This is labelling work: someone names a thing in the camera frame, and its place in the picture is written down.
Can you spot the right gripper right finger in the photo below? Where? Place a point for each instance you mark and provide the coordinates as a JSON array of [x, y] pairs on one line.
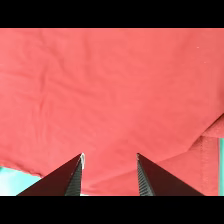
[[156, 181]]

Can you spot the red T-shirt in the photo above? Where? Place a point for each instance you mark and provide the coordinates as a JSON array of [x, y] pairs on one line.
[[110, 93]]

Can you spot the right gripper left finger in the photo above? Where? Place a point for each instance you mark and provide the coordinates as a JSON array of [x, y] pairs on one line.
[[63, 181]]

